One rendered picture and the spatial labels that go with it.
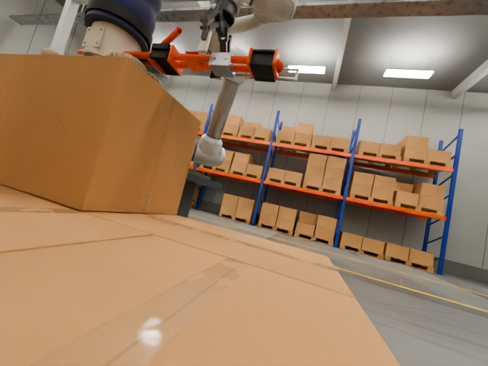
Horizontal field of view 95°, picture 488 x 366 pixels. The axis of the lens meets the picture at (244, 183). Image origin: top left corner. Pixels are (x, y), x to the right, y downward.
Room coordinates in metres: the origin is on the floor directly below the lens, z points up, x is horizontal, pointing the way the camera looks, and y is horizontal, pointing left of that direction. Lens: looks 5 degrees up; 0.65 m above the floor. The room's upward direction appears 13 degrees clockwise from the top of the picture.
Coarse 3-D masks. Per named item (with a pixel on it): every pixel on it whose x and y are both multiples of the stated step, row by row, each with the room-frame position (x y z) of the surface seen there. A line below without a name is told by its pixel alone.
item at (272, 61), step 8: (248, 56) 0.61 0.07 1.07; (256, 56) 0.62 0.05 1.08; (264, 56) 0.61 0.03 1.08; (272, 56) 0.60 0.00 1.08; (248, 64) 0.62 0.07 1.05; (256, 64) 0.61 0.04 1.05; (264, 64) 0.60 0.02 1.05; (272, 64) 0.59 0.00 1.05; (256, 72) 0.64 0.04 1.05; (264, 72) 0.64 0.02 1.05; (272, 72) 0.63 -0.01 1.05
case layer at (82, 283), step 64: (0, 192) 0.54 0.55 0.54; (0, 256) 0.23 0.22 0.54; (64, 256) 0.27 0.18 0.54; (128, 256) 0.32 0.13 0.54; (192, 256) 0.39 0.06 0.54; (256, 256) 0.50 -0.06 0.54; (320, 256) 0.72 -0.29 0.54; (0, 320) 0.15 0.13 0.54; (64, 320) 0.16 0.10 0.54; (128, 320) 0.18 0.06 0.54; (192, 320) 0.20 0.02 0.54; (256, 320) 0.23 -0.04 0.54; (320, 320) 0.26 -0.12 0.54
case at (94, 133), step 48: (0, 96) 0.68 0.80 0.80; (48, 96) 0.62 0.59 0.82; (96, 96) 0.56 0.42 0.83; (144, 96) 0.62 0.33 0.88; (0, 144) 0.66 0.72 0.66; (48, 144) 0.60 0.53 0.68; (96, 144) 0.55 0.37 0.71; (144, 144) 0.66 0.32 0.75; (192, 144) 0.90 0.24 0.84; (48, 192) 0.58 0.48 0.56; (96, 192) 0.56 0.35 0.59; (144, 192) 0.72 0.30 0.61
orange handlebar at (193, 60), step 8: (136, 56) 0.75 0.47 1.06; (144, 56) 0.74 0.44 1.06; (176, 56) 0.70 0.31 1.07; (184, 56) 0.69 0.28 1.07; (192, 56) 0.68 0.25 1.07; (200, 56) 0.67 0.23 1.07; (208, 56) 0.66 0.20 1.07; (232, 56) 0.64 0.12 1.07; (240, 56) 0.63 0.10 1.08; (144, 64) 0.79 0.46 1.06; (184, 64) 0.73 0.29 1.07; (192, 64) 0.70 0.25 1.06; (200, 64) 0.71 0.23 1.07; (280, 64) 0.61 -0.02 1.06; (248, 72) 0.68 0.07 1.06; (280, 72) 0.64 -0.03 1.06
